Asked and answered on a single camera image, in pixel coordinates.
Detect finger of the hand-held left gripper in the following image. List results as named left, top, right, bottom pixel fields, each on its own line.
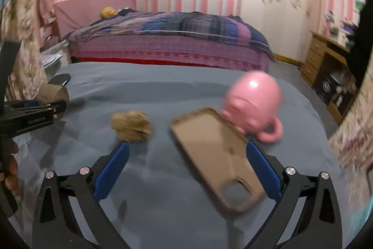
left=4, top=100, right=68, bottom=117

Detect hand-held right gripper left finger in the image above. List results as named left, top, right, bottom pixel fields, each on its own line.
left=31, top=141, right=130, bottom=249

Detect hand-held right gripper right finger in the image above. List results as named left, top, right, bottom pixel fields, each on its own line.
left=245, top=140, right=343, bottom=249

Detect cardboard tube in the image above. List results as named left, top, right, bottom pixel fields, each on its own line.
left=38, top=84, right=70, bottom=121

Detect brown paper ball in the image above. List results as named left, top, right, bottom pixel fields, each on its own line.
left=111, top=110, right=153, bottom=141

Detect person's left hand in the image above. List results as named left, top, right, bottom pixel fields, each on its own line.
left=0, top=140, right=23, bottom=197

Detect black phone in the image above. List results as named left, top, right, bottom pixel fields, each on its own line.
left=48, top=74, right=70, bottom=85

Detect stack of papers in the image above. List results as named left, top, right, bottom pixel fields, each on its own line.
left=41, top=53, right=63, bottom=67

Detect floral fabric cover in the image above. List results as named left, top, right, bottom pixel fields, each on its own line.
left=0, top=0, right=48, bottom=101

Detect tan phone case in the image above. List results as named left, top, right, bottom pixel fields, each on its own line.
left=170, top=107, right=266, bottom=213

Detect pink mug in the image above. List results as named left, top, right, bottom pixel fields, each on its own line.
left=223, top=70, right=284, bottom=143

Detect floral curtain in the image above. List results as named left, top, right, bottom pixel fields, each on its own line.
left=329, top=77, right=373, bottom=169

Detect black safe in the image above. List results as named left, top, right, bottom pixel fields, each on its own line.
left=316, top=74, right=334, bottom=101

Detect yellow plush toy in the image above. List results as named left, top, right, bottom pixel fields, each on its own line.
left=100, top=6, right=117, bottom=19

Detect wooden desk with drawers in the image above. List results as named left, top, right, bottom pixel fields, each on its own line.
left=300, top=31, right=357, bottom=125

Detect bed with purple cover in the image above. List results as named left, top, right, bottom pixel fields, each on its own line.
left=54, top=0, right=276, bottom=73

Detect white wardrobe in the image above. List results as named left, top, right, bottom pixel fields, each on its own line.
left=242, top=0, right=321, bottom=63

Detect plaid blanket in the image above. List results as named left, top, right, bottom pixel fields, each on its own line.
left=68, top=11, right=276, bottom=63

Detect ornaments on desk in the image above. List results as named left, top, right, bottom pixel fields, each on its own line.
left=322, top=10, right=359, bottom=48

